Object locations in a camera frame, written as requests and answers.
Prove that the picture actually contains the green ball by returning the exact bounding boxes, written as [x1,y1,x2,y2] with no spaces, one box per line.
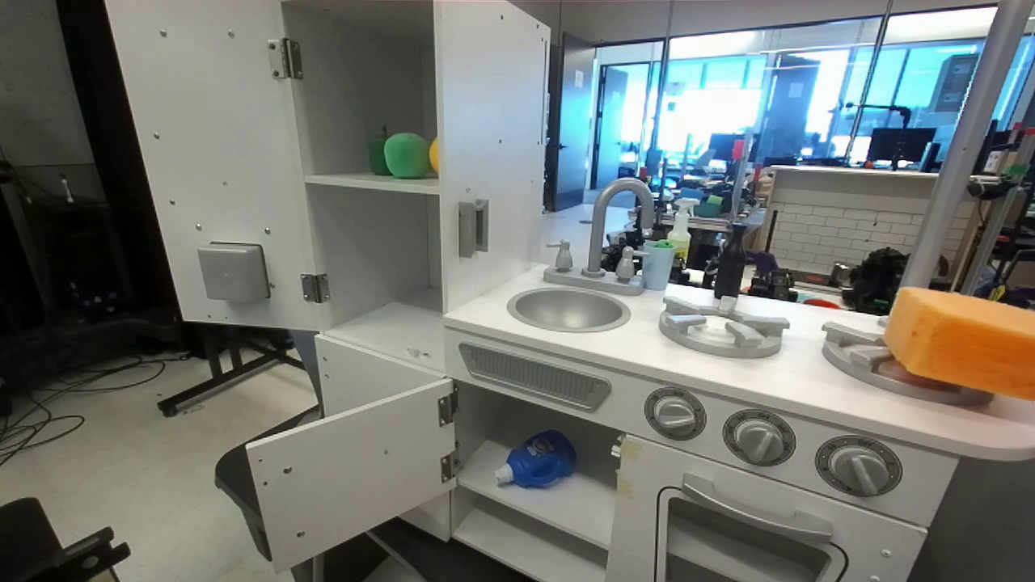
[380,130,433,182]

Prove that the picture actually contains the tall white cupboard door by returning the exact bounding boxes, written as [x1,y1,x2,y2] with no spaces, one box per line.
[100,0,327,333]

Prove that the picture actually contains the silver sink basin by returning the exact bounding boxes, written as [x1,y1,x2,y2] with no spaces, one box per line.
[503,284,633,337]

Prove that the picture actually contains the grey toy faucet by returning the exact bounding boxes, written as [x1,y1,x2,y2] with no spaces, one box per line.
[541,175,659,296]

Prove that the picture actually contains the light blue cup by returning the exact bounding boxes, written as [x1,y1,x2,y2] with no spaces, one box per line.
[641,239,679,290]

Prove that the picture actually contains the clear spray bottle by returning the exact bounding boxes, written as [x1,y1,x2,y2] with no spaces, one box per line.
[667,195,700,268]

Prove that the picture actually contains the white toy kitchen unit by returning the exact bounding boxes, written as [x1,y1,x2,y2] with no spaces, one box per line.
[100,0,1035,582]

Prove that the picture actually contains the grey round stove knob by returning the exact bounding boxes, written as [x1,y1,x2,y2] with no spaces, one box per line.
[721,406,799,470]
[814,433,905,500]
[644,385,709,444]

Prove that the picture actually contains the grey stove burner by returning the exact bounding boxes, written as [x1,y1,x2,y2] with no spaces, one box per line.
[656,295,793,361]
[817,316,995,410]

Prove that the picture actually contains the dark bottle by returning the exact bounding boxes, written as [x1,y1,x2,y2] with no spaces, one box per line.
[709,219,752,303]

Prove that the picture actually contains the narrow white cabinet door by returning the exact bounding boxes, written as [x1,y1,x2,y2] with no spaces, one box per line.
[242,374,456,574]

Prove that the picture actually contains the white oven door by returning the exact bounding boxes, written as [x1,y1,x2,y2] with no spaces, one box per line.
[608,433,931,582]

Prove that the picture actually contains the black stand base legs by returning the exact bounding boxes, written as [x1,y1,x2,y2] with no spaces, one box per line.
[154,327,316,420]

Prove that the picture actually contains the white tiled counter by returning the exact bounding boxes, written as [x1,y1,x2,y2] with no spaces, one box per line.
[770,160,952,279]

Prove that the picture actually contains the black bag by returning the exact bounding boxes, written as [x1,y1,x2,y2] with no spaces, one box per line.
[839,244,914,316]

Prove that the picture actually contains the orange sponge block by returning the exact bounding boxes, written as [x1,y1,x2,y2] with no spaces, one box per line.
[882,284,1035,403]

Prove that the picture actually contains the grey metal pole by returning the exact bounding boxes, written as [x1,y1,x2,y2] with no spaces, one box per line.
[902,0,1035,290]

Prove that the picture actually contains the black equipment case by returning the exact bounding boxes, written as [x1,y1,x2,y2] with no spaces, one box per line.
[0,493,132,582]

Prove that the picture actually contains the grey wall bracket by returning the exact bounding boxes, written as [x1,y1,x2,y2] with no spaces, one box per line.
[456,198,491,257]

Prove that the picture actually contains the grey square door handle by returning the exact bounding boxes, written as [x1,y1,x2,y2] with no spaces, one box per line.
[193,239,270,303]

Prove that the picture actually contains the black floor cables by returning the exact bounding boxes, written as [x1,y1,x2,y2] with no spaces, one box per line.
[0,351,171,465]

